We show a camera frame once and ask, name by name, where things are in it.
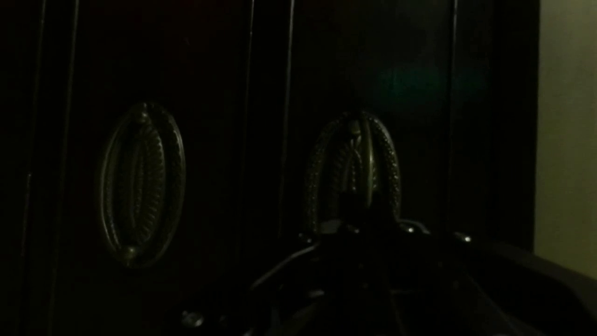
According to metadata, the oval brass drawer handle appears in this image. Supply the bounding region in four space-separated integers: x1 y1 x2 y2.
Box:
303 109 406 238
96 100 189 272

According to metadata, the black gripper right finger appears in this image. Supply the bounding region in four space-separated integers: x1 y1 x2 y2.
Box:
378 221 597 336

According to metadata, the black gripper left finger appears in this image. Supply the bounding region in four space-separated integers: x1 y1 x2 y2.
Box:
247 225 383 336

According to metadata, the dark wooden secretary desk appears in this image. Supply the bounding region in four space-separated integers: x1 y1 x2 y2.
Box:
0 0 542 336

